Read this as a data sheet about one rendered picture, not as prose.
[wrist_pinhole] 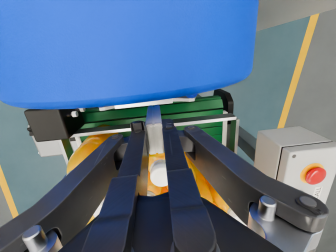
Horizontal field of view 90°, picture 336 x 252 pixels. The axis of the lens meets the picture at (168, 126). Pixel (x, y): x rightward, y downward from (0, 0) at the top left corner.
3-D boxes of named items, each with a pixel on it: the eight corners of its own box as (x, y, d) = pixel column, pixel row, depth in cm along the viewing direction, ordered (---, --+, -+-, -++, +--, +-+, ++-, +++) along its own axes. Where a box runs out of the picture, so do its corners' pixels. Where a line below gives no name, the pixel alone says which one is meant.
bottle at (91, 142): (121, 127, 46) (101, 167, 28) (117, 149, 48) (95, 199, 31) (94, 121, 45) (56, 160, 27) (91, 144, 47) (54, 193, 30)
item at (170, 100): (166, 81, 40) (171, 89, 28) (167, 91, 41) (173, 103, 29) (124, 85, 39) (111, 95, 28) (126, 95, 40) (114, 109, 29)
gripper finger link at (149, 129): (157, 154, 16) (149, 155, 16) (156, 127, 22) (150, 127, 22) (153, 124, 15) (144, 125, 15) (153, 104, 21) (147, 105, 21)
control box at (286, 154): (299, 125, 38) (347, 146, 29) (284, 193, 46) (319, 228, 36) (257, 130, 38) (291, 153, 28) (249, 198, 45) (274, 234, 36)
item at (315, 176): (323, 163, 30) (330, 167, 29) (318, 180, 31) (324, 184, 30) (304, 166, 30) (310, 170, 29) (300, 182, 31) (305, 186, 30)
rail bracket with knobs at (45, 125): (87, 96, 42) (68, 106, 33) (94, 122, 45) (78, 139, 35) (47, 100, 42) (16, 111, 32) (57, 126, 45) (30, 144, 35)
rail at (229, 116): (231, 112, 41) (236, 116, 39) (230, 115, 42) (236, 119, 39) (66, 130, 40) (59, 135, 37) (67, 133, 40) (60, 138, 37)
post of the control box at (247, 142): (193, 90, 134) (281, 157, 41) (193, 95, 136) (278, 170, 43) (188, 90, 134) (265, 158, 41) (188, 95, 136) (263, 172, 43)
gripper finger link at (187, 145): (163, 139, 13) (200, 135, 13) (160, 119, 18) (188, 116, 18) (165, 156, 14) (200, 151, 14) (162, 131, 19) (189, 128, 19)
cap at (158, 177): (170, 180, 31) (171, 187, 29) (148, 178, 30) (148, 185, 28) (174, 162, 29) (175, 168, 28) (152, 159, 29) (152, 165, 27)
